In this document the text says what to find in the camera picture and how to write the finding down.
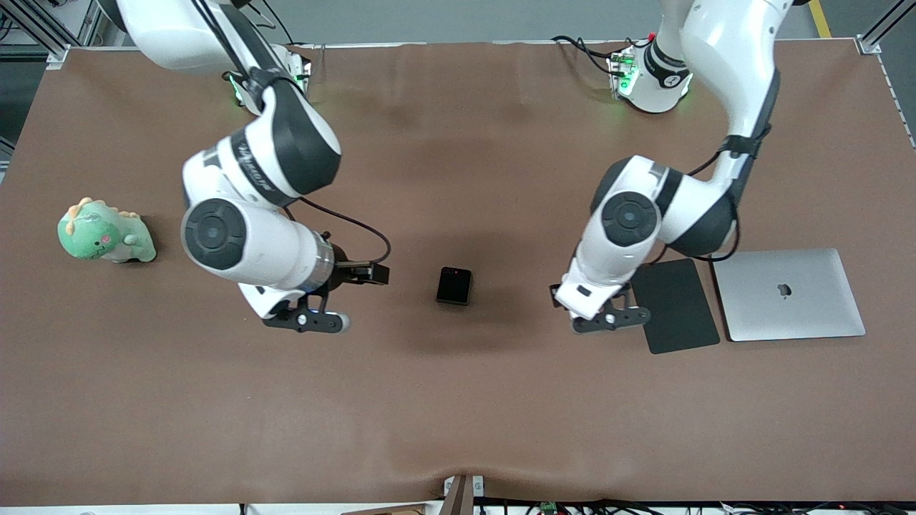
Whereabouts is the black flip phone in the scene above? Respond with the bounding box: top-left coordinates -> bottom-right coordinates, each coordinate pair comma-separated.
436,267 -> 473,307

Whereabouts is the dark grey mouse pad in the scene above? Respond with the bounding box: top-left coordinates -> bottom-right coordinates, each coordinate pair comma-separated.
630,258 -> 721,355

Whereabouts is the brown table cloth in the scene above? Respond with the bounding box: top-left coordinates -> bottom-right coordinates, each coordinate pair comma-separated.
0,39 -> 916,506

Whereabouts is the silver closed laptop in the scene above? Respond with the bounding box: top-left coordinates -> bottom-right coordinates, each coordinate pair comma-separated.
711,248 -> 867,343

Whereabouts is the green dinosaur plush toy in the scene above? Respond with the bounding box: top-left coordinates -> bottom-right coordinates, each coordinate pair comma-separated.
57,197 -> 157,264

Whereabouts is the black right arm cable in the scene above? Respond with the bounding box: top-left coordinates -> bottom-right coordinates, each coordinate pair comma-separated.
190,0 -> 393,265

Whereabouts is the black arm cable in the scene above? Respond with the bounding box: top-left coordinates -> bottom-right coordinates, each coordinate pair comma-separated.
648,125 -> 774,264
190,0 -> 393,265

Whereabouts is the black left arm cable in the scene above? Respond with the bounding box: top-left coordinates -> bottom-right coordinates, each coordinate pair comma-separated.
648,125 -> 774,264

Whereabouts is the camera mount pole bracket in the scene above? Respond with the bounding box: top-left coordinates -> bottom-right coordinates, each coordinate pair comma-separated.
442,474 -> 485,515

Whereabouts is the black base cable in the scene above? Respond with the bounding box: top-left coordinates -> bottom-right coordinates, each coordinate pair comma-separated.
551,34 -> 623,76
261,0 -> 301,47

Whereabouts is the aluminium frame profile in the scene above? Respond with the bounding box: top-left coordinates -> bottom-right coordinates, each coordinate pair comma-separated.
0,0 -> 108,71
855,0 -> 916,57

